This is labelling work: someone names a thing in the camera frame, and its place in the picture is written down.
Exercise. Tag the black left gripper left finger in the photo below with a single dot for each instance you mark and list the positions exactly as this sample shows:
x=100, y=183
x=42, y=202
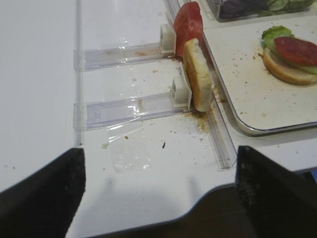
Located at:
x=44, y=204

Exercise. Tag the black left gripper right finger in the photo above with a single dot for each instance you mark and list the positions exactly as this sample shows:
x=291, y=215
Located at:
x=278, y=202

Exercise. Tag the tomato slice on tray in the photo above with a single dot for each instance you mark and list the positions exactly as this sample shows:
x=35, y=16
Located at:
x=296, y=50

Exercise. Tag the upright white bread slice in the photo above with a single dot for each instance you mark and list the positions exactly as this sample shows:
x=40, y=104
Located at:
x=198, y=74

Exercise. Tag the small lettuce leaf on tray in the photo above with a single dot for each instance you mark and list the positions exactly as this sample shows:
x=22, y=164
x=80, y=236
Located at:
x=273, y=32

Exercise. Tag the green lettuce in container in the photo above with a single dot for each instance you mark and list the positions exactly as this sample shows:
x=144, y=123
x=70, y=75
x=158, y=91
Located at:
x=275, y=7

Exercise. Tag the upright tomato slices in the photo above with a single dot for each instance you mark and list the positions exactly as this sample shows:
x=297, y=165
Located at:
x=188, y=25

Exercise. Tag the lower left clear pusher track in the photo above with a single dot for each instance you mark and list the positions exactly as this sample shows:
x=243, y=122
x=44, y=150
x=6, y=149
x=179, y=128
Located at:
x=90, y=116

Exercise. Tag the clear pusher track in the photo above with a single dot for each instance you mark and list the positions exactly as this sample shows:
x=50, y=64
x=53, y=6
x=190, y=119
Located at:
x=89, y=60
x=90, y=116

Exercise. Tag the silver metal tray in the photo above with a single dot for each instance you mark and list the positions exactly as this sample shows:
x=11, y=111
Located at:
x=260, y=102

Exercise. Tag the clear tape patch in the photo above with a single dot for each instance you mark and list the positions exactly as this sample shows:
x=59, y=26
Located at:
x=128, y=148

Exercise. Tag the bottom bun on tray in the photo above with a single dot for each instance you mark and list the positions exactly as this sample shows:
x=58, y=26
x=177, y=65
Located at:
x=285, y=72

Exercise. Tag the lower white pusher block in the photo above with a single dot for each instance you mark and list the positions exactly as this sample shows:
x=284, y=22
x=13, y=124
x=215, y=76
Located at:
x=181, y=93

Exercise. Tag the white pusher block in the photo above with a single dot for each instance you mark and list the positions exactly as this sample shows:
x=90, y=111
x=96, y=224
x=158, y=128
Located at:
x=167, y=40
x=181, y=93

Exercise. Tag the upper left clear pusher track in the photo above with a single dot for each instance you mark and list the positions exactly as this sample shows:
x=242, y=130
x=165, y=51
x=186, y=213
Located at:
x=89, y=60

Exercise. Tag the clear plastic container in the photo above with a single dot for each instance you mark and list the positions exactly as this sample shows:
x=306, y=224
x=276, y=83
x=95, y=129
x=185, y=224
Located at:
x=215, y=5

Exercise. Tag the purple cabbage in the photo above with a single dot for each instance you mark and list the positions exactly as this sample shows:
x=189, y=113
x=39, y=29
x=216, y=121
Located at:
x=232, y=9

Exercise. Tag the upper white pusher block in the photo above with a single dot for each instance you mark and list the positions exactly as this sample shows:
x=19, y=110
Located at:
x=167, y=40

